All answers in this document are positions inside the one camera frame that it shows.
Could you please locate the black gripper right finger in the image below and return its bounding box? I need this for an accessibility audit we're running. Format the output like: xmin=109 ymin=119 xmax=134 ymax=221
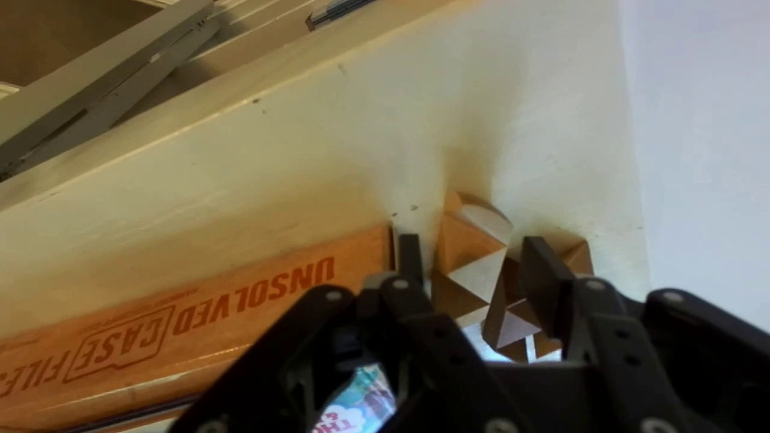
xmin=520 ymin=233 xmax=770 ymax=433

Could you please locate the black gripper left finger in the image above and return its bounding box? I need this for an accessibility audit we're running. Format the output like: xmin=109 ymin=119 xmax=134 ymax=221
xmin=165 ymin=233 xmax=524 ymax=433

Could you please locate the light brown wooden block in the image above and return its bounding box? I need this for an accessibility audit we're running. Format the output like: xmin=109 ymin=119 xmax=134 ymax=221
xmin=431 ymin=191 xmax=517 ymax=328

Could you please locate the dark brown patterned block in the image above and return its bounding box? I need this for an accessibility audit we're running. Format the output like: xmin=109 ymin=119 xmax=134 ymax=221
xmin=482 ymin=237 xmax=597 ymax=365

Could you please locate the orange board game box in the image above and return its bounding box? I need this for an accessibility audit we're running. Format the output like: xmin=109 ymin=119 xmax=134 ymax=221
xmin=0 ymin=221 xmax=396 ymax=429

